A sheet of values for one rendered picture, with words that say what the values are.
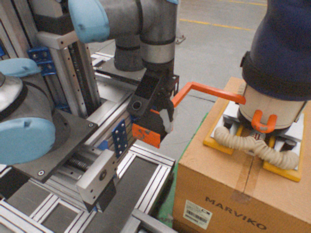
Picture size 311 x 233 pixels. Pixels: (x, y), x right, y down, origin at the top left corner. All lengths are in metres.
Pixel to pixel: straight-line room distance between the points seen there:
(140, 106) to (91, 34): 0.17
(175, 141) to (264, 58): 1.49
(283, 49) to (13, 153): 0.61
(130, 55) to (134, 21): 0.51
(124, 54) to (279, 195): 0.72
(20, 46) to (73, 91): 0.20
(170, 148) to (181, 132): 0.24
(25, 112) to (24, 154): 0.08
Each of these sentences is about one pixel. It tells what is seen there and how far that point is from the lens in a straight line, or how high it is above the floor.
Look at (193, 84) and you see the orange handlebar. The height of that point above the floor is 1.08.
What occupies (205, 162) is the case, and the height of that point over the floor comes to 0.94.
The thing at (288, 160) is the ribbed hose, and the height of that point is 1.03.
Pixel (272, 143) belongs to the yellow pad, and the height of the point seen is 0.97.
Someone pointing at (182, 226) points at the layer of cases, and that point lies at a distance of 1.06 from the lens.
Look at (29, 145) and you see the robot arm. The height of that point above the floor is 1.20.
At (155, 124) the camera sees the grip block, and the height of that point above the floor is 1.10.
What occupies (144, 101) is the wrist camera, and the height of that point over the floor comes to 1.21.
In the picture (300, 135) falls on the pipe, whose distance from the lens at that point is 0.82.
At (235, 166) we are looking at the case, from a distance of 0.72.
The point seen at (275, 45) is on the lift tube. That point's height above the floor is 1.28.
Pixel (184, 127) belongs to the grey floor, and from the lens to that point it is 2.14.
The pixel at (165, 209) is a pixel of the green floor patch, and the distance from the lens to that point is 1.64.
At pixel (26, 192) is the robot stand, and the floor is 0.21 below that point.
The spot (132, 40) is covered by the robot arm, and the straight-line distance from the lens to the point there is 0.89.
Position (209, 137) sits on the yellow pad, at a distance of 0.74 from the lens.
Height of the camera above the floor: 1.49
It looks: 43 degrees down
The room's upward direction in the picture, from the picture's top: straight up
